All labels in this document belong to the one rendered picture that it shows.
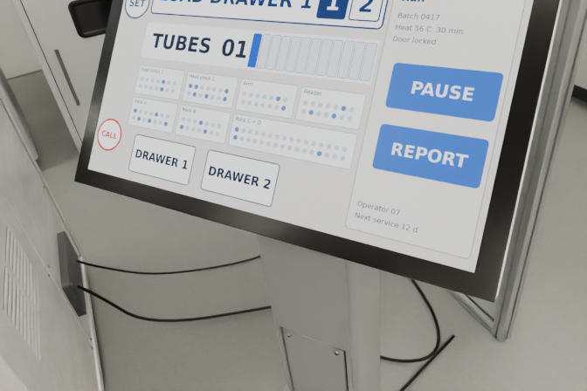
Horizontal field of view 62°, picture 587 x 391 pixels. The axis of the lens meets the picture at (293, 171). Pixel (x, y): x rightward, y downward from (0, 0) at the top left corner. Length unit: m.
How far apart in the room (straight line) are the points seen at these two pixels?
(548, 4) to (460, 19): 0.07
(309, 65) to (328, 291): 0.35
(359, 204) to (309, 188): 0.05
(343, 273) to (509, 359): 0.99
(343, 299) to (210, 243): 1.28
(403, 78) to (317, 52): 0.10
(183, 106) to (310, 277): 0.31
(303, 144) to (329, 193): 0.06
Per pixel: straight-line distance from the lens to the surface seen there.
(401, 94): 0.48
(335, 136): 0.49
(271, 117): 0.52
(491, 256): 0.46
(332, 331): 0.80
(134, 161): 0.63
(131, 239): 2.11
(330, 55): 0.51
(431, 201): 0.46
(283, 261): 0.72
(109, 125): 0.66
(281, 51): 0.54
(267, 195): 0.51
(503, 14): 0.49
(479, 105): 0.47
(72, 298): 1.55
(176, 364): 1.65
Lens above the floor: 1.31
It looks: 36 degrees down
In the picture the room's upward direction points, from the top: 8 degrees counter-clockwise
